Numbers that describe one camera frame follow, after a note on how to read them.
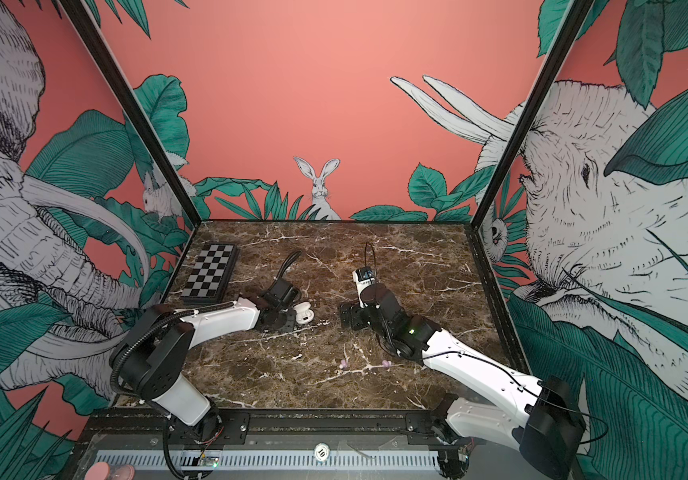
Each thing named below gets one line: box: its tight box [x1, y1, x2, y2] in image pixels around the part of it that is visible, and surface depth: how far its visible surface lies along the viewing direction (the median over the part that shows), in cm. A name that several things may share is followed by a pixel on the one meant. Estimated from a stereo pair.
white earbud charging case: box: [293, 301, 315, 325], surface depth 95 cm
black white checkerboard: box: [180, 243, 240, 304], surface depth 103 cm
